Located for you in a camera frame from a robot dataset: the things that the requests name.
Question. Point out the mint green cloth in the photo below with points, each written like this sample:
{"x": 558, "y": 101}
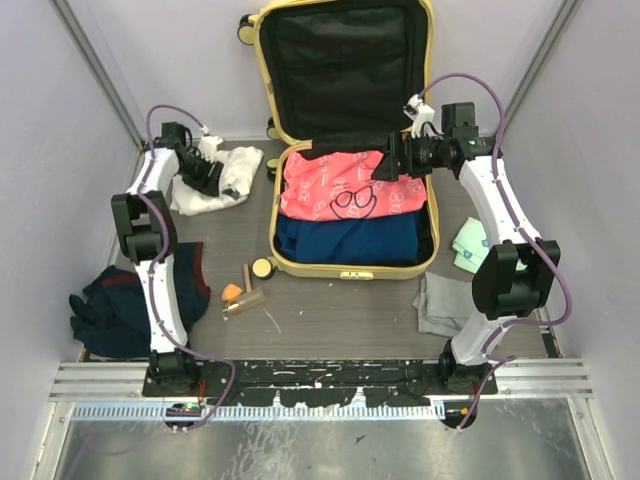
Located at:
{"x": 471, "y": 246}

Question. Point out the grey cloth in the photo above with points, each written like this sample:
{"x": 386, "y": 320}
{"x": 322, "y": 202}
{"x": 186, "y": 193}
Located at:
{"x": 443, "y": 305}

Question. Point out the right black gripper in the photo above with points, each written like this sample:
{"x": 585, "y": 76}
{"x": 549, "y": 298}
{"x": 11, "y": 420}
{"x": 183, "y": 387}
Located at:
{"x": 387, "y": 168}

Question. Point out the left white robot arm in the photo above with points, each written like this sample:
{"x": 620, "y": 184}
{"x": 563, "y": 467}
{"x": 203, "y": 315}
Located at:
{"x": 148, "y": 238}

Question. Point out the brown lipstick tube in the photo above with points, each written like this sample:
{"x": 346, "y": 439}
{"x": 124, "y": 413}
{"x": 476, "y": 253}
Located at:
{"x": 247, "y": 276}

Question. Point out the blue garment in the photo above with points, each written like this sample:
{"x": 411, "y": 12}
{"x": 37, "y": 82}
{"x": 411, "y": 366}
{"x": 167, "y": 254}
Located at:
{"x": 384, "y": 241}

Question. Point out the aluminium rail frame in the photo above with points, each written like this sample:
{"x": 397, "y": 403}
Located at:
{"x": 528, "y": 378}

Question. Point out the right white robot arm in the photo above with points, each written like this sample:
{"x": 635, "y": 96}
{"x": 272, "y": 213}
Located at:
{"x": 516, "y": 276}

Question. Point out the yellow hard-shell suitcase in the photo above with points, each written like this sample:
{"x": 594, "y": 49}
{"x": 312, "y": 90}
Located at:
{"x": 337, "y": 74}

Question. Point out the grey slotted cable duct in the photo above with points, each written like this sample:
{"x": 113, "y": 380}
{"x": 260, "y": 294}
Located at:
{"x": 174, "y": 411}

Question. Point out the dark navy maroon garment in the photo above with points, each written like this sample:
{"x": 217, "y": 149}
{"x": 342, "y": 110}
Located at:
{"x": 110, "y": 319}

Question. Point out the pink patterned garment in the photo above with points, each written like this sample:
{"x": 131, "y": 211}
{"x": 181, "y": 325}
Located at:
{"x": 339, "y": 186}

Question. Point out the amber perfume bottle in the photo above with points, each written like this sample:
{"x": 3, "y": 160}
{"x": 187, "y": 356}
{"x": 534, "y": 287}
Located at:
{"x": 244, "y": 302}

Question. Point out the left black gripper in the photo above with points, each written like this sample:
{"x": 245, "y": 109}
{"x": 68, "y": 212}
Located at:
{"x": 208, "y": 185}

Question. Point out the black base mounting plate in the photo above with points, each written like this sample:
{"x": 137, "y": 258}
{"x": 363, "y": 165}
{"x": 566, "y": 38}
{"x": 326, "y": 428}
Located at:
{"x": 324, "y": 383}

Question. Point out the white t-shirt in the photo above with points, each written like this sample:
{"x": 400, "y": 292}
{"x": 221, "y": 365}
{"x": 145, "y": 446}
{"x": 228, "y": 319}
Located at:
{"x": 240, "y": 167}

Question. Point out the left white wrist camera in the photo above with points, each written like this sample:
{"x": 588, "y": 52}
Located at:
{"x": 209, "y": 145}

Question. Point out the orange makeup sponge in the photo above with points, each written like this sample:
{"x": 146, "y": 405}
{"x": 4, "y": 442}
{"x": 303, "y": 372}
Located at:
{"x": 230, "y": 292}

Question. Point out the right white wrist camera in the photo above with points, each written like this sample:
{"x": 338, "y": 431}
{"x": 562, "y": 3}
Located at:
{"x": 420, "y": 113}

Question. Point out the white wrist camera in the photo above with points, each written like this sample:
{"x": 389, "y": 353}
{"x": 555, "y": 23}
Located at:
{"x": 209, "y": 145}
{"x": 420, "y": 113}

